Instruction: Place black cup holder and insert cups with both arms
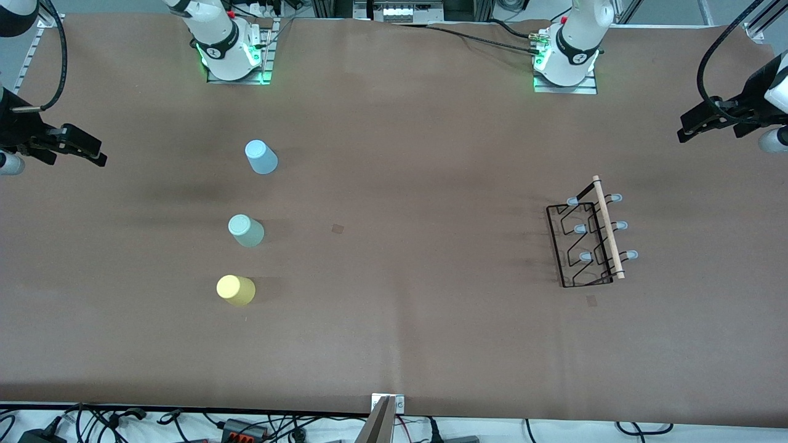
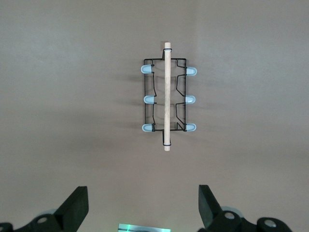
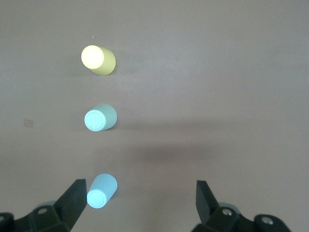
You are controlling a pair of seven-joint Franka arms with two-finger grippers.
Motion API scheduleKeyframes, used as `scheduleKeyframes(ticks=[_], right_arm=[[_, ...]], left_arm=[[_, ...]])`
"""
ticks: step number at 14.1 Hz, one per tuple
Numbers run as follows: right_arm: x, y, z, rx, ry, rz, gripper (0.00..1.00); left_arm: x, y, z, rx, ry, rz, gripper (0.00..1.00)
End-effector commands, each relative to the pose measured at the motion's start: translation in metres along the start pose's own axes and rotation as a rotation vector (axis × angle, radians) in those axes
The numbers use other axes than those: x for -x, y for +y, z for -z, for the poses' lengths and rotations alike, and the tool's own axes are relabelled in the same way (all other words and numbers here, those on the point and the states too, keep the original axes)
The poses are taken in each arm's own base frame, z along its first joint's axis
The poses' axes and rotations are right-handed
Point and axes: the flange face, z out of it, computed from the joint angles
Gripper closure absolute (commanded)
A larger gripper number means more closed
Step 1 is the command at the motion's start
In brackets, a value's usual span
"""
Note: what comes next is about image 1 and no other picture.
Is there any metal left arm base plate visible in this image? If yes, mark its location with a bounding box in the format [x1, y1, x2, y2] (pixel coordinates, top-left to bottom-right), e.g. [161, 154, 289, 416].
[533, 66, 598, 95]

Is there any black cable tangle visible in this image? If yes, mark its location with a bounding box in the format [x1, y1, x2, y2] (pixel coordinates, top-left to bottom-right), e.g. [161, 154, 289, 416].
[62, 403, 148, 443]

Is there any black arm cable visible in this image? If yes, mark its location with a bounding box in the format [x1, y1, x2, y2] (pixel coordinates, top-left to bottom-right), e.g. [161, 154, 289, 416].
[696, 0, 788, 124]
[9, 0, 67, 113]

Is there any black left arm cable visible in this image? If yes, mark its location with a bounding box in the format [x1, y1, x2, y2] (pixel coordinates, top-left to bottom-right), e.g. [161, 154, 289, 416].
[696, 0, 788, 124]

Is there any yellow plastic cup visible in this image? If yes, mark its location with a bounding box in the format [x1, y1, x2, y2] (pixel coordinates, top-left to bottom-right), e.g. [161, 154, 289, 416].
[216, 274, 256, 306]

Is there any short black base cable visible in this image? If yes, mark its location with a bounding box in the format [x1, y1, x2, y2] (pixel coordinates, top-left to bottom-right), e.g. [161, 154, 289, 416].
[486, 17, 536, 41]

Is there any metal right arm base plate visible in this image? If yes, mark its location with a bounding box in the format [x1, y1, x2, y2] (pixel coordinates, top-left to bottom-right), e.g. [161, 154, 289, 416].
[206, 17, 281, 85]

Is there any black orange power adapter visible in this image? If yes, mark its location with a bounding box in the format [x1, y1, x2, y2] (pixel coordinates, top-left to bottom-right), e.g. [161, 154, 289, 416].
[220, 418, 270, 442]

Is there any grey camera mount bar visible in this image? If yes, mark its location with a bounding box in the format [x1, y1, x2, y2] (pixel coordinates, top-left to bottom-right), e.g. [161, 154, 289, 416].
[355, 396, 396, 443]

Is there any white power strip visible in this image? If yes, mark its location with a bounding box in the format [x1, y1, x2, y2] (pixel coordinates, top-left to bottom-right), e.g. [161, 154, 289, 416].
[372, 0, 444, 24]

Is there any black wire cup holder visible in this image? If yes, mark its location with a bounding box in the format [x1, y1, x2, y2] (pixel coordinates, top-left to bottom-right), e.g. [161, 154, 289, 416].
[546, 175, 639, 289]

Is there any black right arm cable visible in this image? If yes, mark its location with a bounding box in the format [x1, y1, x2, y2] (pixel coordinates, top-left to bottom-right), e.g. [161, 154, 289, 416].
[9, 0, 67, 113]

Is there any light blue plastic cup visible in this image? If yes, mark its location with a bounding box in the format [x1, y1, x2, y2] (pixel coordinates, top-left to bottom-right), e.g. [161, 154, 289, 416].
[245, 140, 278, 175]

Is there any brown table cover sheet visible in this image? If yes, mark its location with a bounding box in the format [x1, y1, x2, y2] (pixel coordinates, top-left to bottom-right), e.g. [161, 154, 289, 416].
[0, 14, 788, 428]

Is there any black power plug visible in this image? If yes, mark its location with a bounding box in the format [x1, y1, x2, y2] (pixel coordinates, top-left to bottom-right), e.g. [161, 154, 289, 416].
[17, 428, 67, 443]

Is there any mint green plastic cup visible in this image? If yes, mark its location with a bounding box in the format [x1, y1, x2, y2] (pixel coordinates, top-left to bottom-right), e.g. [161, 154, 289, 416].
[228, 214, 265, 248]

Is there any long black base cable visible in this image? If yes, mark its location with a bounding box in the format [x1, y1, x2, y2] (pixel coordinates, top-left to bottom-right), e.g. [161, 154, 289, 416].
[394, 22, 545, 56]

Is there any aluminium frame profile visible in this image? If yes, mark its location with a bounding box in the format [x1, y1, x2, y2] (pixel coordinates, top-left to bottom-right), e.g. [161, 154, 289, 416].
[744, 0, 788, 41]
[452, 0, 494, 23]
[12, 15, 51, 93]
[311, 0, 355, 19]

